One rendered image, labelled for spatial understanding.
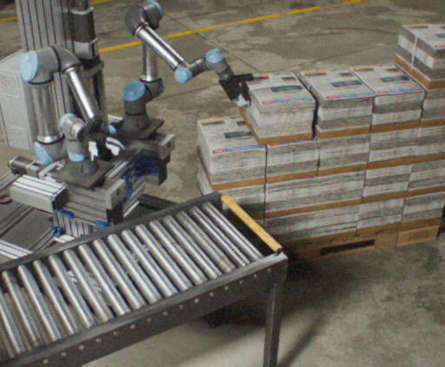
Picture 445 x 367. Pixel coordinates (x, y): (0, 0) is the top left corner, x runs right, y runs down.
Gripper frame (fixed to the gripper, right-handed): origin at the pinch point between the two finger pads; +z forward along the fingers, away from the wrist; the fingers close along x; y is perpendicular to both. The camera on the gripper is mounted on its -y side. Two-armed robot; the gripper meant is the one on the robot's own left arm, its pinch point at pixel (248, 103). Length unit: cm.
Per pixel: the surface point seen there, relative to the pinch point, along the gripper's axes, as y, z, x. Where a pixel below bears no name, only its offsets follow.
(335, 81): -44.5, 17.0, 0.1
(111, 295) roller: 80, -24, 104
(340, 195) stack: -16, 71, 18
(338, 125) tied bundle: -32.9, 28.9, 18.3
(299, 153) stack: -8.2, 31.2, 17.6
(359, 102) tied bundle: -48, 24, 18
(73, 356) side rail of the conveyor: 97, -28, 125
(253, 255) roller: 31, 5, 93
